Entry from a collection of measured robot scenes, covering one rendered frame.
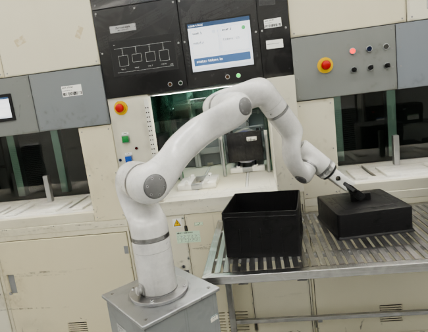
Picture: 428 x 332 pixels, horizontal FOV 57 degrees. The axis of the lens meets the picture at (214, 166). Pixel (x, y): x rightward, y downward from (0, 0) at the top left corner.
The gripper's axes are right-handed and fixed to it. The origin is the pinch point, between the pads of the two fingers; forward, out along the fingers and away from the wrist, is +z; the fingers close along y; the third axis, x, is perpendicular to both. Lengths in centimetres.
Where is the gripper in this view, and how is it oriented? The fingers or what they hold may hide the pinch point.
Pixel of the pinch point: (357, 194)
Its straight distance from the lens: 170.8
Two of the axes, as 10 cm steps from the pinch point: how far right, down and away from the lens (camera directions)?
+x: -6.1, 7.8, 1.3
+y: -0.2, -1.8, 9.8
